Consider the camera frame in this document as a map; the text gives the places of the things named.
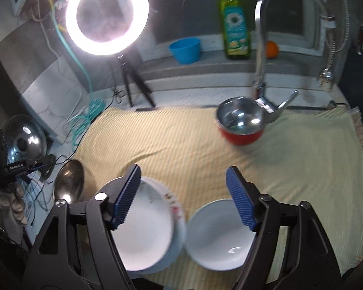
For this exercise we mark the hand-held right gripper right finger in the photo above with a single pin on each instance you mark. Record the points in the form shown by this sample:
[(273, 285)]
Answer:
[(240, 199)]

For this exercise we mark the orange fruit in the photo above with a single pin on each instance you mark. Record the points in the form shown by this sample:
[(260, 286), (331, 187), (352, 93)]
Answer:
[(273, 50)]

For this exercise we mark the steel pot lid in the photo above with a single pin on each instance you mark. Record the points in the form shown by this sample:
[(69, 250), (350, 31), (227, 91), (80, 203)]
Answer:
[(27, 136)]

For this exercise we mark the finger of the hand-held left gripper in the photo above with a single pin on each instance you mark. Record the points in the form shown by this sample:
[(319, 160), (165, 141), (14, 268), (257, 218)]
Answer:
[(36, 165)]

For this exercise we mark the black mini tripod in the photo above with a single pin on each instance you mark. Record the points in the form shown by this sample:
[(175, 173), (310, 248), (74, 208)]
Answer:
[(128, 81)]

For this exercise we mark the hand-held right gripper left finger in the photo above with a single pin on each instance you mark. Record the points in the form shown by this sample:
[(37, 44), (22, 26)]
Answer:
[(127, 199)]

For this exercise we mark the white plate small pink flowers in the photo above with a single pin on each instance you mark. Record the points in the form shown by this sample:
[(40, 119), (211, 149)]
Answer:
[(169, 262)]

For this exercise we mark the large steel bowl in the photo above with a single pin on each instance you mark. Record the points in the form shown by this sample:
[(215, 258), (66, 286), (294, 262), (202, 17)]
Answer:
[(68, 181)]

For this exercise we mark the green dish soap bottle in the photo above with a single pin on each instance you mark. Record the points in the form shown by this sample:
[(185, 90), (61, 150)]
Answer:
[(234, 30)]

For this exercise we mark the blue ribbed plastic cup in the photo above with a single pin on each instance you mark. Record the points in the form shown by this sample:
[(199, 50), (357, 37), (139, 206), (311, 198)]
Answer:
[(184, 50)]

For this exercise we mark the yellow striped cloth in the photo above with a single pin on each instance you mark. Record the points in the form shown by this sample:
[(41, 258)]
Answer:
[(260, 169)]

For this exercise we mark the person's left hand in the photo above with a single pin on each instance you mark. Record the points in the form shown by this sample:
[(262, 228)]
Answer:
[(16, 208)]

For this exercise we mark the red steel-lined bowl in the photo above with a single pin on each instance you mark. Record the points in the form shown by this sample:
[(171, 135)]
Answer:
[(239, 114)]

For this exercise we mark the dark round stand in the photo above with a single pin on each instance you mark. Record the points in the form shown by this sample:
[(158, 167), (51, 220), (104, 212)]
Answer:
[(48, 173)]

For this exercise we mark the plain white bowl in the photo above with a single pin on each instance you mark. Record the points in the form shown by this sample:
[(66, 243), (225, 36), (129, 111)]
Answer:
[(217, 238)]

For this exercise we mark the white plate green leaf print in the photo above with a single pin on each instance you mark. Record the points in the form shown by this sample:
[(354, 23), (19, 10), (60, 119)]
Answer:
[(139, 238)]

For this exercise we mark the white plate large pink flowers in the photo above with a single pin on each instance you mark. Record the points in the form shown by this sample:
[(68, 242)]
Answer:
[(177, 208)]

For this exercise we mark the chrome kitchen faucet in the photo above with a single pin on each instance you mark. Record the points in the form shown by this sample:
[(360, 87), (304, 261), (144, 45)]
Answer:
[(260, 51)]

